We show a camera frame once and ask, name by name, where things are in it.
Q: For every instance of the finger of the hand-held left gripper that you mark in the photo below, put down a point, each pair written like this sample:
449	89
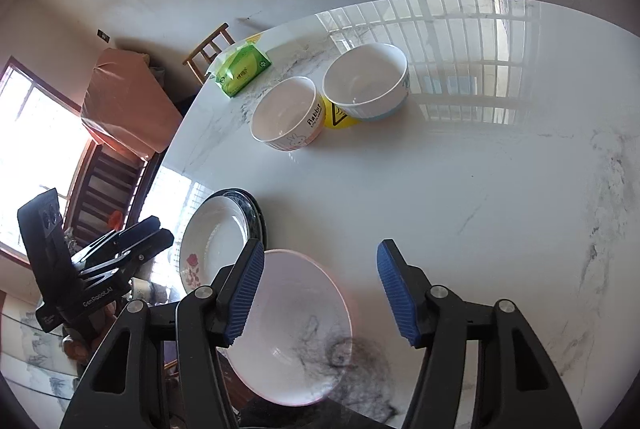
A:
135	231
150	246

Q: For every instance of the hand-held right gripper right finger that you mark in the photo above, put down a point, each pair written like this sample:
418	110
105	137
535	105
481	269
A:
397	294

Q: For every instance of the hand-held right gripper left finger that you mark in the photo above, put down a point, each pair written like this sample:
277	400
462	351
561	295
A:
245	294

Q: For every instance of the pink bowl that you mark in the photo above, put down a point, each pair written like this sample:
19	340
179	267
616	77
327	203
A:
300	309

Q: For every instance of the white floral plate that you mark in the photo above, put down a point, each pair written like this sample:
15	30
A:
210	239

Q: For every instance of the white rabbit print bowl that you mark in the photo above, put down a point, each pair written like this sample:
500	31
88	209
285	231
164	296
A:
287	109

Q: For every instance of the white bowl with blue base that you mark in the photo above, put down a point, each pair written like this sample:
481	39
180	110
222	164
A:
365	79

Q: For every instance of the small orange object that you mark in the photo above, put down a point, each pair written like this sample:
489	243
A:
115	220

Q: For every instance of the dark wooden bench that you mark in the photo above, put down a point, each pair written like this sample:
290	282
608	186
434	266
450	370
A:
107	189

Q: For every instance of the orange cloth covered object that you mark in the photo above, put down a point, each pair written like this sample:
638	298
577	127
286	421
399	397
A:
130	104

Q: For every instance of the narrow barred side window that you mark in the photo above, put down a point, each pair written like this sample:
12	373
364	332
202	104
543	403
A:
30	134

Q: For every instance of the round yellow warning sticker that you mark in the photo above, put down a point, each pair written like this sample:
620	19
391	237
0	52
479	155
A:
340	116

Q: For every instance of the green tissue pack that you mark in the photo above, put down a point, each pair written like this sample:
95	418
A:
245	71

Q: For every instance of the light wooden chair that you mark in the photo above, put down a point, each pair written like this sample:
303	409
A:
207	42

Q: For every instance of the black wall plate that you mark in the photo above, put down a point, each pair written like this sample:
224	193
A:
103	35

